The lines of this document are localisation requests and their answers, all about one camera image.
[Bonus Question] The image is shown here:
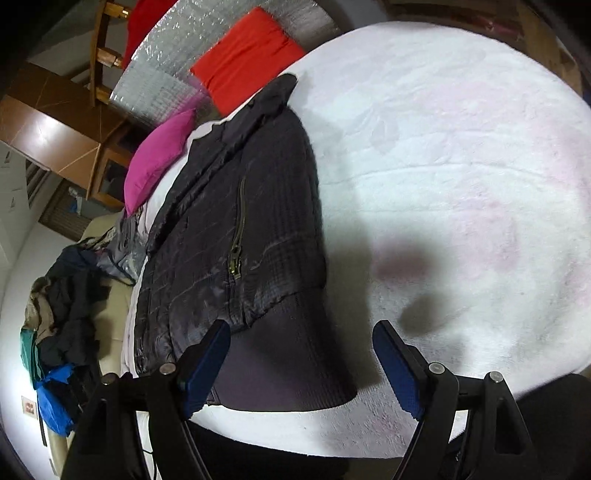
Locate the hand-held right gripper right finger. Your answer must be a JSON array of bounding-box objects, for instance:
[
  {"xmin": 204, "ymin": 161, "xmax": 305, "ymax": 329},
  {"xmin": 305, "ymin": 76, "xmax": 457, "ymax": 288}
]
[{"xmin": 372, "ymin": 319, "xmax": 541, "ymax": 480}]

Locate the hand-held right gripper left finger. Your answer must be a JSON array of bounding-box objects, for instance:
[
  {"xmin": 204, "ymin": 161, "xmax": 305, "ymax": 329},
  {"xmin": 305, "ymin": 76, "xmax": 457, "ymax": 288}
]
[{"xmin": 62, "ymin": 318, "xmax": 232, "ymax": 480}]

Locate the black puffer jacket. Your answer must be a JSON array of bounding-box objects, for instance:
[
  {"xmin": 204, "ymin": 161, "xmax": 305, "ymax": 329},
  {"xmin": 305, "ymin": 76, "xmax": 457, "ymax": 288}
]
[{"xmin": 134, "ymin": 73, "xmax": 358, "ymax": 411}]

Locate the pile of dark clothes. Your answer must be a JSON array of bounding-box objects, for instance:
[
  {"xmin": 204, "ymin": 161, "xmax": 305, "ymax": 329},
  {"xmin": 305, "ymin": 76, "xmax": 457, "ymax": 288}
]
[{"xmin": 28, "ymin": 244, "xmax": 114, "ymax": 384}]

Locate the beige sofa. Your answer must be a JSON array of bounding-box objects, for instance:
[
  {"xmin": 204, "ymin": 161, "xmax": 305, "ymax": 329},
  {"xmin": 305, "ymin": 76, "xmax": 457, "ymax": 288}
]
[{"xmin": 46, "ymin": 212, "xmax": 139, "ymax": 476}]

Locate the grey garment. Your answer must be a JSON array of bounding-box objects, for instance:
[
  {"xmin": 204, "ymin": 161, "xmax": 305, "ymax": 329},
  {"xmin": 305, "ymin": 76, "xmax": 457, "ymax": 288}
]
[{"xmin": 97, "ymin": 215, "xmax": 148, "ymax": 284}]

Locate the blue garment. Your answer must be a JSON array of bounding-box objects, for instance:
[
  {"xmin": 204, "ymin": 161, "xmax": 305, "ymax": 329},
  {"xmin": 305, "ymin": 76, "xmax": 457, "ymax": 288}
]
[{"xmin": 34, "ymin": 362, "xmax": 79, "ymax": 435}]

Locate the green garment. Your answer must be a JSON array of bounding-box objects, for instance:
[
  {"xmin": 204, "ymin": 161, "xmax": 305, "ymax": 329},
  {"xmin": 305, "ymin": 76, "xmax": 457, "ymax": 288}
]
[{"xmin": 19, "ymin": 323, "xmax": 42, "ymax": 388}]

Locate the brown woven blind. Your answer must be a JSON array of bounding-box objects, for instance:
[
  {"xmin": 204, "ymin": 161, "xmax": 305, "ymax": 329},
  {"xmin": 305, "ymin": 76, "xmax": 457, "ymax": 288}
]
[{"xmin": 39, "ymin": 194, "xmax": 88, "ymax": 241}]

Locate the magenta pillow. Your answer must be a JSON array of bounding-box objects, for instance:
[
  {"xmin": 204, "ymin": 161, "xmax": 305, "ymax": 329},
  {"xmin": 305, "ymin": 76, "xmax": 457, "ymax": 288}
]
[{"xmin": 124, "ymin": 108, "xmax": 197, "ymax": 217}]

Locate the white air conditioner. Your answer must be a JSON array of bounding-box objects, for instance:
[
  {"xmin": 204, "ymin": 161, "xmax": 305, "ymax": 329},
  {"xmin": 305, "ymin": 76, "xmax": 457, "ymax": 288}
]
[{"xmin": 0, "ymin": 138, "xmax": 52, "ymax": 217}]

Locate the wooden cabinet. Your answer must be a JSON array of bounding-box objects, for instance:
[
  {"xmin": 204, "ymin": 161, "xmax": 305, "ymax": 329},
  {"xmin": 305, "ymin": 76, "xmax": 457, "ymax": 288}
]
[{"xmin": 0, "ymin": 62, "xmax": 144, "ymax": 208}]

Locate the silver foil insulation mat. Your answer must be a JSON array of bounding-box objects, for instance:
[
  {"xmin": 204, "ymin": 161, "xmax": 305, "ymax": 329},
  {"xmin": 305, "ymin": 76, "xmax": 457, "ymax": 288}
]
[{"xmin": 109, "ymin": 0, "xmax": 345, "ymax": 134}]

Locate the red pillow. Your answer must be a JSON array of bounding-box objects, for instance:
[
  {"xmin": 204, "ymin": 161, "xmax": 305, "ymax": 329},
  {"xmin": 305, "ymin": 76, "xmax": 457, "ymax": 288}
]
[{"xmin": 189, "ymin": 6, "xmax": 308, "ymax": 116}]

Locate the wooden stair railing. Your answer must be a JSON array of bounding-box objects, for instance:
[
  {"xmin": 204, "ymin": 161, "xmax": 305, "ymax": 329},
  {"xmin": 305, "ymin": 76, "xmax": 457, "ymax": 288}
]
[{"xmin": 88, "ymin": 0, "xmax": 134, "ymax": 107}]

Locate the red velvet cloth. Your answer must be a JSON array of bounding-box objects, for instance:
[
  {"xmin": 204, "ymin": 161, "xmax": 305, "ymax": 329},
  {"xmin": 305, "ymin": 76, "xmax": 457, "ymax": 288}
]
[{"xmin": 122, "ymin": 0, "xmax": 178, "ymax": 70}]

